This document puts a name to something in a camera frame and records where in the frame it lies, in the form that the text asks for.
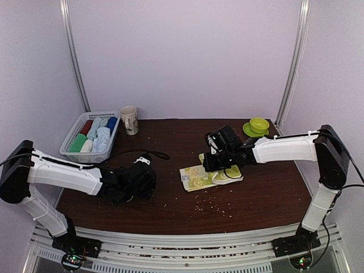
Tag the yellow green patterned towel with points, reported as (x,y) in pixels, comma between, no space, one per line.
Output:
(196,178)

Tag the green saucer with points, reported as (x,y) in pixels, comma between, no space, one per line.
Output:
(247,129)

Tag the left aluminium frame post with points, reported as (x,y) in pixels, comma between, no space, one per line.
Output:
(66,17)

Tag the light blue towel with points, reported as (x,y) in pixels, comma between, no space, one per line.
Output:
(101,142)
(92,133)

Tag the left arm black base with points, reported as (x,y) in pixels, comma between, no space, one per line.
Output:
(80,246)

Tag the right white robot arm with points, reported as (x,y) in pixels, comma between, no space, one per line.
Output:
(321,148)

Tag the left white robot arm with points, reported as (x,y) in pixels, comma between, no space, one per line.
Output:
(26,167)

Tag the rolled pale teal towel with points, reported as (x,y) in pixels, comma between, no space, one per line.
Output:
(104,122)

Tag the green cup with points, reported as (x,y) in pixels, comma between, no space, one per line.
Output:
(259,125)

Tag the rolled brown towel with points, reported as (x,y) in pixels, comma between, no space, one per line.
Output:
(86,127)

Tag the beige ceramic mug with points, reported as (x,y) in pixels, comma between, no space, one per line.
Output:
(129,119)

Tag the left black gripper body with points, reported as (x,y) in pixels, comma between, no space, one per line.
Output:
(146,193)

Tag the right aluminium frame post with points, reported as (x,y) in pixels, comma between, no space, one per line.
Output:
(292,77)

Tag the aluminium frame post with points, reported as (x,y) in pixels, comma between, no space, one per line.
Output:
(66,17)
(292,77)

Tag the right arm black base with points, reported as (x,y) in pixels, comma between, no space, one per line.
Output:
(291,245)

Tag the rolled green towel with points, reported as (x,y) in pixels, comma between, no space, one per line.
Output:
(77,143)

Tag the rolled dark blue towel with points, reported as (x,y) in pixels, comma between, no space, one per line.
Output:
(111,123)

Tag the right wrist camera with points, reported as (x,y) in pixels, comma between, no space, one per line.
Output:
(223,138)

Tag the rolled white towel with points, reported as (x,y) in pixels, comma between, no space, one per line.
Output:
(87,147)

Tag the rolled light blue towel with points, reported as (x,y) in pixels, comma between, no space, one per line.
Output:
(92,133)

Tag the white plastic basket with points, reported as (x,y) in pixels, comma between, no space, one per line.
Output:
(79,157)

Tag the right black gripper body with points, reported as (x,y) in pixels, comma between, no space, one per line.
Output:
(224,161)

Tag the aluminium front rail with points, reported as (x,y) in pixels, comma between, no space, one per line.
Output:
(247,251)

